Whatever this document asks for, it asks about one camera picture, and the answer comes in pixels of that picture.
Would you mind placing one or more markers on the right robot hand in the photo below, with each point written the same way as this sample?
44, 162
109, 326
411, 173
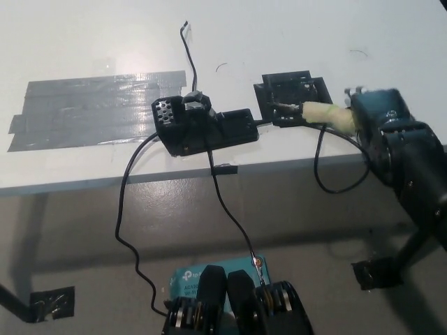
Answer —
379, 110

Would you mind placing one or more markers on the beige tape-wrapped soldering gun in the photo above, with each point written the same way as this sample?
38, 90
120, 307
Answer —
328, 115

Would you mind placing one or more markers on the black soldering gun base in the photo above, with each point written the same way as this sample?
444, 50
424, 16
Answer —
199, 136

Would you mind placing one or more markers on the black robot torso blocks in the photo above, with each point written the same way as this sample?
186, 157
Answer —
237, 307

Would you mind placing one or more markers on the black square fixture plate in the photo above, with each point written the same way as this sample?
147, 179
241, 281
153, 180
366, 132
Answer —
279, 90

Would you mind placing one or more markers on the black slanted table leg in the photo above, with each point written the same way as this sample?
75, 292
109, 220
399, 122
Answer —
415, 249

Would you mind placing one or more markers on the small black tape strip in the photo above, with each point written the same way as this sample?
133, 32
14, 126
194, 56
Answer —
227, 170

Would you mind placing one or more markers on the teal router box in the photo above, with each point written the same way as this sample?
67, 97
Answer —
186, 281

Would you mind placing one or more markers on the large grey tape patch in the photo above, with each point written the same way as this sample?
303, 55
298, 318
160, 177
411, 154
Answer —
91, 111

